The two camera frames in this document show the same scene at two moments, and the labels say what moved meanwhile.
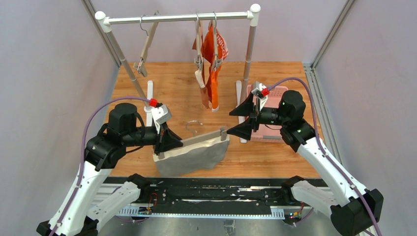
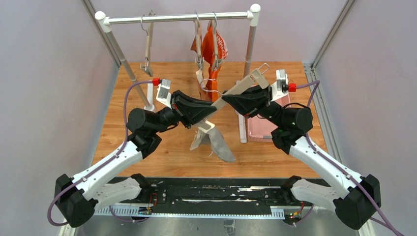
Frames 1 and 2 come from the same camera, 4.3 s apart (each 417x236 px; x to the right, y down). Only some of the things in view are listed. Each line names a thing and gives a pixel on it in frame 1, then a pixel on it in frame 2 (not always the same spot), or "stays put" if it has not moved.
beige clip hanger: x=218 y=60 stays put
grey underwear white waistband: x=200 y=156 -> x=207 y=130
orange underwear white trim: x=214 y=49 stays put
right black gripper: x=255 y=116 -> x=265 y=99
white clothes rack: x=105 y=24 stays put
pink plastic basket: x=269 y=133 stays put
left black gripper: x=162 y=140 -> x=177 y=106
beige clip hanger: x=222 y=132 -> x=257 y=78
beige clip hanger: x=198 y=59 stays put
